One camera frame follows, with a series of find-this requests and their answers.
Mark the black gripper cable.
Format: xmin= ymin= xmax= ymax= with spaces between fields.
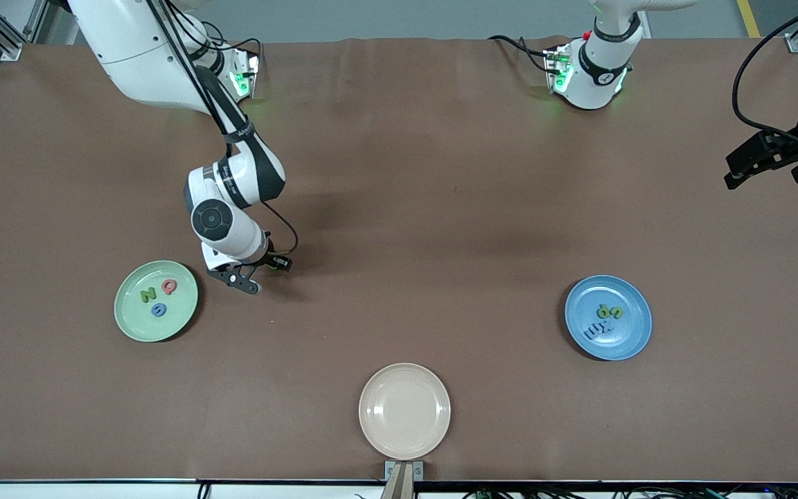
xmin=731 ymin=0 xmax=798 ymax=150
xmin=146 ymin=0 xmax=300 ymax=259

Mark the light green plate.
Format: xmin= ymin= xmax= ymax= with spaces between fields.
xmin=114 ymin=260 xmax=200 ymax=343

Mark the black right arm base cable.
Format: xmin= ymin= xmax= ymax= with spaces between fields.
xmin=198 ymin=19 xmax=263 ymax=77

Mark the beige plate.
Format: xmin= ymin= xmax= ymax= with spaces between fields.
xmin=358 ymin=362 xmax=452 ymax=461

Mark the white table edge rail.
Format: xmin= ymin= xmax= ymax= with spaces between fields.
xmin=0 ymin=480 xmax=798 ymax=499

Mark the black arm base cable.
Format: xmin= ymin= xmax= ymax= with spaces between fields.
xmin=488 ymin=35 xmax=553 ymax=73
xmin=198 ymin=19 xmax=263 ymax=77

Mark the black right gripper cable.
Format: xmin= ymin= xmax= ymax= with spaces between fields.
xmin=146 ymin=0 xmax=300 ymax=259

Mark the black left arm base cable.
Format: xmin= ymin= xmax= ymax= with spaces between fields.
xmin=488 ymin=35 xmax=553 ymax=73

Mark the blue plate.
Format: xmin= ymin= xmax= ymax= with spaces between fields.
xmin=565 ymin=274 xmax=653 ymax=362

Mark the brown table mat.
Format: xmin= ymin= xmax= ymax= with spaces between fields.
xmin=0 ymin=36 xmax=798 ymax=483

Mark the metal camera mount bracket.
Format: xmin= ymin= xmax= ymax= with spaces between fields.
xmin=380 ymin=460 xmax=425 ymax=499

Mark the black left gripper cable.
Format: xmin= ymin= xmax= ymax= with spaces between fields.
xmin=731 ymin=0 xmax=798 ymax=150

